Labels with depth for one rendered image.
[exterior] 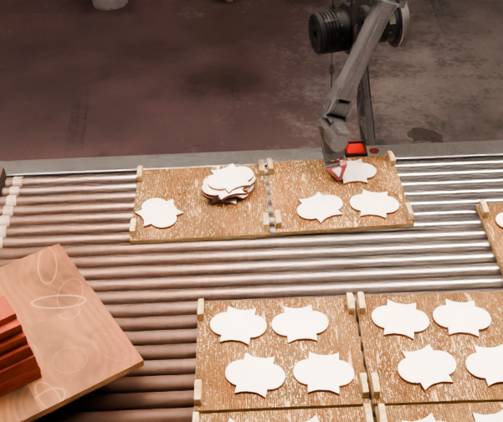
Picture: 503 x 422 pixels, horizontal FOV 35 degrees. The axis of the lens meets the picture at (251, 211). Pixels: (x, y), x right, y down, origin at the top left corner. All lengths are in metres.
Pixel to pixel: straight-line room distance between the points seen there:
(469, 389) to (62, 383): 0.94
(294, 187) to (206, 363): 0.74
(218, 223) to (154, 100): 2.49
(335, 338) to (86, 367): 0.62
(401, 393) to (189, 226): 0.82
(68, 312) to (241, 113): 2.77
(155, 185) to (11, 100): 2.58
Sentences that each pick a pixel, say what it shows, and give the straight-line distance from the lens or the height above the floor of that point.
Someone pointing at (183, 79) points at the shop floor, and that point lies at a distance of 5.00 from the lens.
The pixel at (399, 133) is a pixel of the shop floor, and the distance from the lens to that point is 4.47.
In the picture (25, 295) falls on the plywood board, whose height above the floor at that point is 1.04.
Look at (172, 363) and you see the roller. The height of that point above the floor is 0.92.
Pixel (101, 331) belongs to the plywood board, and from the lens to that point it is 1.97.
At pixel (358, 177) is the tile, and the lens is 2.54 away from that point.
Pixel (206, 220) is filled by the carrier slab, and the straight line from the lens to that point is 2.40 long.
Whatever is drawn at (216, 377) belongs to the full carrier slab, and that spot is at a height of 0.94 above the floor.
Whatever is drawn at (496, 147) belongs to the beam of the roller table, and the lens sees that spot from 2.80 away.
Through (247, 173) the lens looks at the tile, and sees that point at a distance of 2.47.
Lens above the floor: 2.46
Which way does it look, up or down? 39 degrees down
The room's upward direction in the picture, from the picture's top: 2 degrees counter-clockwise
